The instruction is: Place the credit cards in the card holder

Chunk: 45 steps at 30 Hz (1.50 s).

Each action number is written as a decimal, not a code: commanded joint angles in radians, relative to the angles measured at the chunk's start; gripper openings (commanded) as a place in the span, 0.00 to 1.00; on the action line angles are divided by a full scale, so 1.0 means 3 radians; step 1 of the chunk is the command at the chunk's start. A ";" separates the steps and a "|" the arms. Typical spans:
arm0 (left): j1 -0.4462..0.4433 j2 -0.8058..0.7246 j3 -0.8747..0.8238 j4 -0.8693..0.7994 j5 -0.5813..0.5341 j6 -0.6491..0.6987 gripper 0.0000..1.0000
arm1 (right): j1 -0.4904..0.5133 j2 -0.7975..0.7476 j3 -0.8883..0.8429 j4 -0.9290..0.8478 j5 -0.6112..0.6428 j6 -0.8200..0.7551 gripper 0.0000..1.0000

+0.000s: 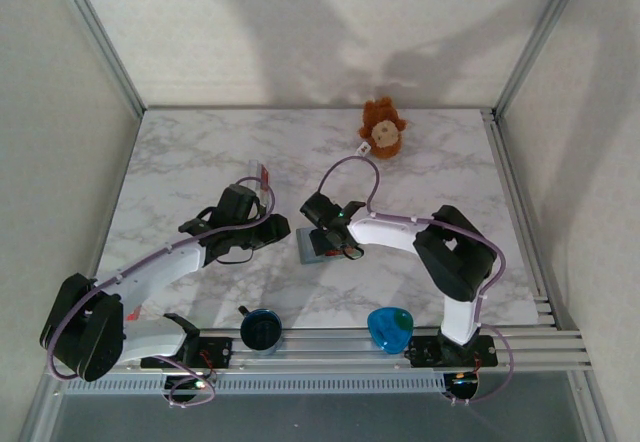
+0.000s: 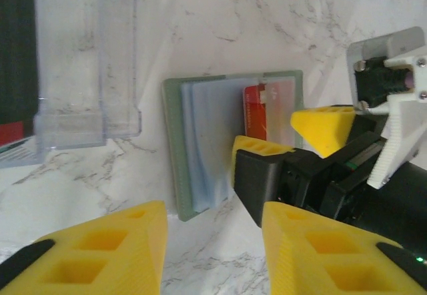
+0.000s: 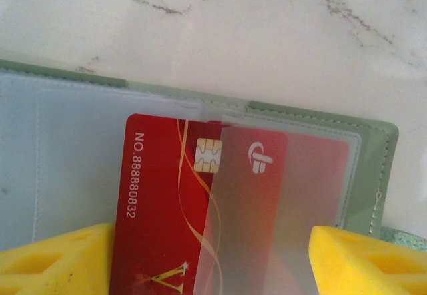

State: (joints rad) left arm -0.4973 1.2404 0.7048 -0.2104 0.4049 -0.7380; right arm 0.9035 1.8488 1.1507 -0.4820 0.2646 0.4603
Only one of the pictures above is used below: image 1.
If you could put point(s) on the green card holder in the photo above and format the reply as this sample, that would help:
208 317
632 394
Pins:
305 252

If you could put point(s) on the red credit card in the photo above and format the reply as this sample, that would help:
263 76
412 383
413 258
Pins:
265 177

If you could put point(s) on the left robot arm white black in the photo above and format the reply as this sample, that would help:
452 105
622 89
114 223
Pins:
165 267

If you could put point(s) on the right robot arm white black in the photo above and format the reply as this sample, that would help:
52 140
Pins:
385 229

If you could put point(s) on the white plush toy tag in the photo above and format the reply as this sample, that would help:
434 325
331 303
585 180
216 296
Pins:
364 149

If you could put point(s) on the bright blue bowl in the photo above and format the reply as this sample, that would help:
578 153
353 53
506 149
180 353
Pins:
391 329

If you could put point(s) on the dark blue cup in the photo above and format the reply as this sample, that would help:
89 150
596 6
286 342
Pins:
261 332

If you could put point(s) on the brown plush monkey toy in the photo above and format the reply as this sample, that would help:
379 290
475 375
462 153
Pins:
382 134

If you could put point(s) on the colourful marker pack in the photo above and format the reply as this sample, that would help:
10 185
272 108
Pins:
131 316

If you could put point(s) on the aluminium front frame rail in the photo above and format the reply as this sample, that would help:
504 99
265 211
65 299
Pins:
325 357

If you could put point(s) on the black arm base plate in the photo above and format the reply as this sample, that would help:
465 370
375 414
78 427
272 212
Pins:
220 349
422 352

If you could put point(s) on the aluminium side frame rail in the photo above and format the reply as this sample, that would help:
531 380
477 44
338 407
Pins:
500 152

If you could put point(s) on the aluminium frame post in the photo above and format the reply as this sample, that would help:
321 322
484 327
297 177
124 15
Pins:
100 37
540 37

